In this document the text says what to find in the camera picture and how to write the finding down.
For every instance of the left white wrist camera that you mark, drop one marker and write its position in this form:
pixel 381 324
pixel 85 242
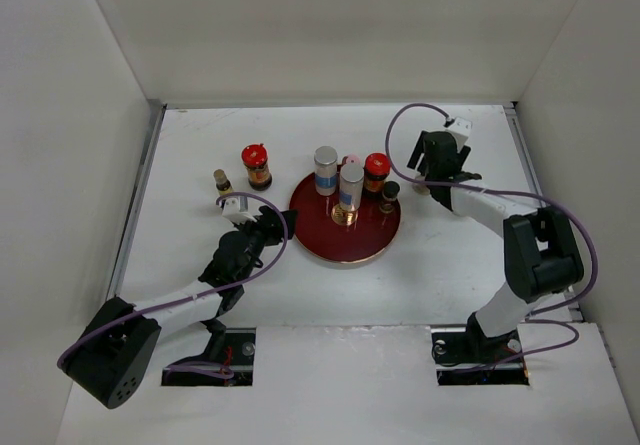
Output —
pixel 235 209

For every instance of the black cap grinder bottle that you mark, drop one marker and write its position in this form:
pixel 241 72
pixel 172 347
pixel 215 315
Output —
pixel 420 187

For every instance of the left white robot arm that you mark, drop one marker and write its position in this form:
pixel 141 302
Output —
pixel 110 359

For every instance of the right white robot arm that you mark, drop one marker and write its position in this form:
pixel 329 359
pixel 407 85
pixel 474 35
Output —
pixel 541 256

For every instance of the small yellow liquid bottle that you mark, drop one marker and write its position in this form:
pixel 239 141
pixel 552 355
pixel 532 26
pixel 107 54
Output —
pixel 222 183

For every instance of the white lid spice jar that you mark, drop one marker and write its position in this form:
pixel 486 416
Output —
pixel 350 187

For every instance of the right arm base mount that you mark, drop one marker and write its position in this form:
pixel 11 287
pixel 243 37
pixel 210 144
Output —
pixel 458 363

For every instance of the pink cap small jar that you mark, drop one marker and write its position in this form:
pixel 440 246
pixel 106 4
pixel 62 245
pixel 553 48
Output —
pixel 350 159

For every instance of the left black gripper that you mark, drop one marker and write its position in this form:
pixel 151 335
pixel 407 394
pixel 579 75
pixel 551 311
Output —
pixel 270 223

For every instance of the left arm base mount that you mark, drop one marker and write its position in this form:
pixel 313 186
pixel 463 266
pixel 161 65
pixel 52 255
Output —
pixel 226 361

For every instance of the red round tray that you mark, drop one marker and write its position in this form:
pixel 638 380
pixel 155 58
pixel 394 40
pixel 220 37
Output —
pixel 330 233

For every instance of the silver lid blue label jar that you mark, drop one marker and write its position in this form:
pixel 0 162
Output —
pixel 325 175

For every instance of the red lid sauce jar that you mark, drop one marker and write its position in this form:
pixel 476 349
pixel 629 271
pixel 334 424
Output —
pixel 376 170
pixel 255 161

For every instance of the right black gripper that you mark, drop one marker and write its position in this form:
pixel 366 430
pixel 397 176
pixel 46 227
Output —
pixel 417 152

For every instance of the black cap brown spice bottle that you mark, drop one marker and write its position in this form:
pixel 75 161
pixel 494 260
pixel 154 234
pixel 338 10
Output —
pixel 389 196

